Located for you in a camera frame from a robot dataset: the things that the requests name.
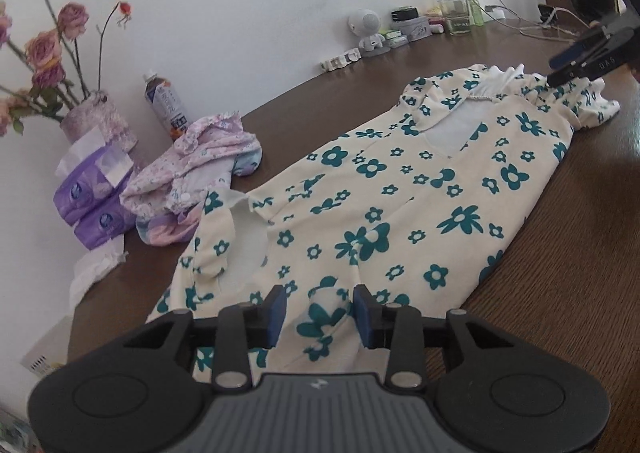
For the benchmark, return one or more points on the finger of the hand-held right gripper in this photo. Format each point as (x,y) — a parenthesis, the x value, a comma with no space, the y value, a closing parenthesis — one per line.
(595,67)
(580,53)

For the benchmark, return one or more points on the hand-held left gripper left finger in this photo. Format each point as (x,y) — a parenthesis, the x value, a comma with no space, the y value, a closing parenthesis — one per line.
(276,318)

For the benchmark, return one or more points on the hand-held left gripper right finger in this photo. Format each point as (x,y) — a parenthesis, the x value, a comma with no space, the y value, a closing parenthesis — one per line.
(362,318)

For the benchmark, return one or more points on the cream dress with teal flowers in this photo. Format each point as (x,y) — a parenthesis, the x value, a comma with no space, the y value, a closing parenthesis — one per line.
(400,203)

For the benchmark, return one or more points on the black phone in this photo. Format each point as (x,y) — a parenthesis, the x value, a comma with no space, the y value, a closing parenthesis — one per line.
(546,14)

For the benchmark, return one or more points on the white power adapter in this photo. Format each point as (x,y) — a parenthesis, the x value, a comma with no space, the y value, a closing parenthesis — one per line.
(495,14)

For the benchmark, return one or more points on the small green bottle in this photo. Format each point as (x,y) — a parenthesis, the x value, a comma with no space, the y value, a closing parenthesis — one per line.
(476,10)

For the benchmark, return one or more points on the glass cup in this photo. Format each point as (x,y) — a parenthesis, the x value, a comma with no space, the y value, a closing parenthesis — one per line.
(455,18)

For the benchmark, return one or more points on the pink and purple garment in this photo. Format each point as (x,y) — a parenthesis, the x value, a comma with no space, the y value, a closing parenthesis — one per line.
(165,230)

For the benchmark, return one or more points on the red and white tube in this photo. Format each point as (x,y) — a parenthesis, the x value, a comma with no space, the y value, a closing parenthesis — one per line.
(436,27)

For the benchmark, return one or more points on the yellow packet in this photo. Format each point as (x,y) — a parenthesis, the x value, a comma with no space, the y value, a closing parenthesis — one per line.
(434,13)

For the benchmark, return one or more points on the light blue garment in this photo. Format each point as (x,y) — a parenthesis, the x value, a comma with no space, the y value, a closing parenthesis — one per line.
(250,163)

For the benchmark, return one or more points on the grey tin box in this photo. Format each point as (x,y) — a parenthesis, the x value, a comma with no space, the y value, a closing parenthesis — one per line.
(415,29)

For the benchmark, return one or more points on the pink floral garment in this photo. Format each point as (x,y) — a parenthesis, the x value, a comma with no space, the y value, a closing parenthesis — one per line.
(200,158)

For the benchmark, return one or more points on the black charger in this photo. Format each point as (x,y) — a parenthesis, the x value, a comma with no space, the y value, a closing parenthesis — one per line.
(405,14)

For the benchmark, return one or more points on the clear plastic box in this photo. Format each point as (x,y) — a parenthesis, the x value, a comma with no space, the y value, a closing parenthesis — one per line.
(397,42)

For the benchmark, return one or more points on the crumpled white tissue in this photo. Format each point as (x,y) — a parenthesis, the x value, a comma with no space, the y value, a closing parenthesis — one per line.
(95,268)

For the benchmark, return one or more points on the green tissue packet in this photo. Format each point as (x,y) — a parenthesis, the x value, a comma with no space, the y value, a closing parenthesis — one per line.
(391,34)

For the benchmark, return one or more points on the closed purple tissue pack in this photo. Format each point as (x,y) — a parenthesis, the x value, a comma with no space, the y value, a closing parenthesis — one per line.
(102,225)

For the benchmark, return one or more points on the white robot speaker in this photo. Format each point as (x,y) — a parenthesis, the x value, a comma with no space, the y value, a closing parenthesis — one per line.
(367,25)

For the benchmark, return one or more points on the open purple tissue pack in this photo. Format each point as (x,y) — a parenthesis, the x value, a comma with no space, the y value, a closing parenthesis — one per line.
(85,183)

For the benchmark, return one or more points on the tea bottle with white cap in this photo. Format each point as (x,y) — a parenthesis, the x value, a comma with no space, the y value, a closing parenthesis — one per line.
(167,105)

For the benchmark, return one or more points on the orange rosebud stem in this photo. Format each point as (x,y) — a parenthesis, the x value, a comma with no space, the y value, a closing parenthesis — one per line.
(124,9)

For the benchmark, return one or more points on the dried pink rose bouquet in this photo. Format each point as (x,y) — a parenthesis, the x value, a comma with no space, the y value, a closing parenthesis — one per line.
(45,50)

